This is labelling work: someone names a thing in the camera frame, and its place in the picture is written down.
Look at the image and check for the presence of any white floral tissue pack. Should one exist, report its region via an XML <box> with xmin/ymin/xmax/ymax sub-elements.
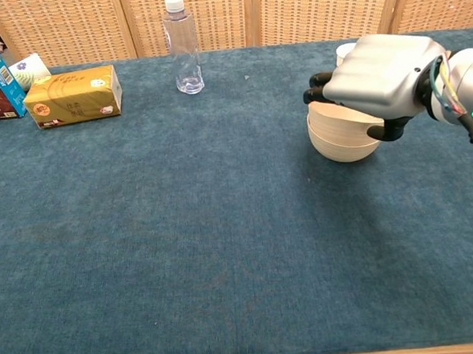
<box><xmin>6</xmin><ymin>51</ymin><xmax>54</xmax><ymax>94</ymax></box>

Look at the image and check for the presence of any gold tissue box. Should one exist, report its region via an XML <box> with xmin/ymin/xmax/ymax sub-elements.
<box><xmin>20</xmin><ymin>64</ymin><xmax>125</xmax><ymax>131</ymax></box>

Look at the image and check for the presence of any beige bowl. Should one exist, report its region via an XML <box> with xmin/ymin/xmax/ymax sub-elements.
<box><xmin>307</xmin><ymin>97</ymin><xmax>386</xmax><ymax>148</ymax></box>
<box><xmin>305</xmin><ymin>110</ymin><xmax>382</xmax><ymax>165</ymax></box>

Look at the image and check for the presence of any white paper cup blue flower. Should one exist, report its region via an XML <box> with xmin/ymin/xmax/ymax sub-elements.
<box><xmin>335</xmin><ymin>43</ymin><xmax>359</xmax><ymax>68</ymax></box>

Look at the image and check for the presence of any blue table cloth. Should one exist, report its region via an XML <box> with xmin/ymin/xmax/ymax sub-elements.
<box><xmin>0</xmin><ymin>28</ymin><xmax>473</xmax><ymax>354</ymax></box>

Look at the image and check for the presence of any clear plastic water bottle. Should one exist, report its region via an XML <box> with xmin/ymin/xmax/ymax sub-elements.
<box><xmin>160</xmin><ymin>0</ymin><xmax>207</xmax><ymax>97</ymax></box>

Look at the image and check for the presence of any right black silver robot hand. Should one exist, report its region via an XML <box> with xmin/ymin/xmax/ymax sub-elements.
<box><xmin>299</xmin><ymin>30</ymin><xmax>454</xmax><ymax>148</ymax></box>

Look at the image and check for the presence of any coloured wrist wire bundle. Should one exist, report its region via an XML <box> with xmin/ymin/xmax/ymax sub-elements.
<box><xmin>428</xmin><ymin>52</ymin><xmax>469</xmax><ymax>119</ymax></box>

